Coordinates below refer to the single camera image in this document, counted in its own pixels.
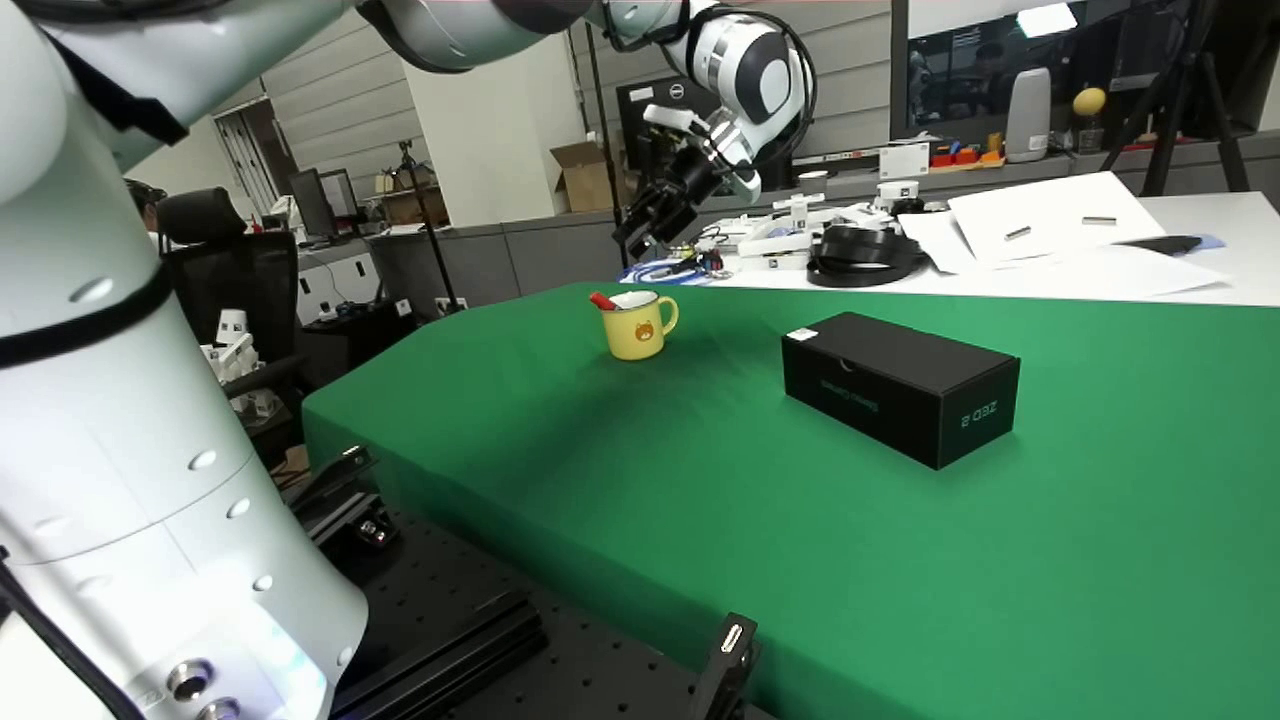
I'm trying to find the white paper sheets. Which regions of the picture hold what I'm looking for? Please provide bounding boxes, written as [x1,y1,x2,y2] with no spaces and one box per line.
[902,172,1226,299]

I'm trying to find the black clamp bracket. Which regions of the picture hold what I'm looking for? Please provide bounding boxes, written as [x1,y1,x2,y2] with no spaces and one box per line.
[691,613,756,720]

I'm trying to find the black office chair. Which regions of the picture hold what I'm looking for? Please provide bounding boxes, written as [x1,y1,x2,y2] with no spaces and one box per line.
[157,189,308,400]

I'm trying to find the cardboard box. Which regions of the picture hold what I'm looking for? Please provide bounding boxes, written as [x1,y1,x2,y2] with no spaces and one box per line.
[552,140,611,216]

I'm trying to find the yellow mug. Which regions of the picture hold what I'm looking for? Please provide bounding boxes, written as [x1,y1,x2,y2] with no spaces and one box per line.
[599,293,681,360]

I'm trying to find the large dark window screen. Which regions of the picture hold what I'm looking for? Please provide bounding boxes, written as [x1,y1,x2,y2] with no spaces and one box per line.
[892,0,1196,136]

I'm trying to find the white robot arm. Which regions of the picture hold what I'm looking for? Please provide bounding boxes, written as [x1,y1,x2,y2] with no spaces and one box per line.
[0,0,816,720]

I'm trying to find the black rectangular box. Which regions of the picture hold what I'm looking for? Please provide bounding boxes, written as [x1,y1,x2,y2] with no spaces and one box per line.
[782,311,1021,468]

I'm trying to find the green table cloth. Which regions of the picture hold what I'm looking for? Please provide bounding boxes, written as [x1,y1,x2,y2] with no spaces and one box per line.
[305,287,1280,720]

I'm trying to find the black camera tripod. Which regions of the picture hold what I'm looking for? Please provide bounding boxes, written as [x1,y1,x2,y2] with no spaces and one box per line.
[1108,0,1275,198]

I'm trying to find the clutter of white boxes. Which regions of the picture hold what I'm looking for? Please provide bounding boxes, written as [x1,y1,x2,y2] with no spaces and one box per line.
[669,191,934,287]

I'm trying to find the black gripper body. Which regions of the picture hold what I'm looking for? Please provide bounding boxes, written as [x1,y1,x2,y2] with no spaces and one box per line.
[626,147,720,241]

